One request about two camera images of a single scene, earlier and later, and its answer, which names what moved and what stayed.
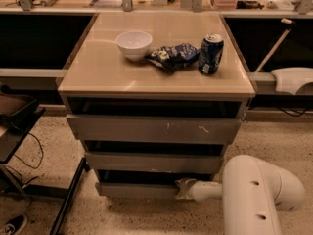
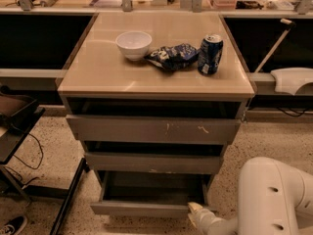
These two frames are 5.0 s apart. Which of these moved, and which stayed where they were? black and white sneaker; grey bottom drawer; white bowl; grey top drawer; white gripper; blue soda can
Moved: grey bottom drawer; white gripper
Stayed: black and white sneaker; grey top drawer; white bowl; blue soda can
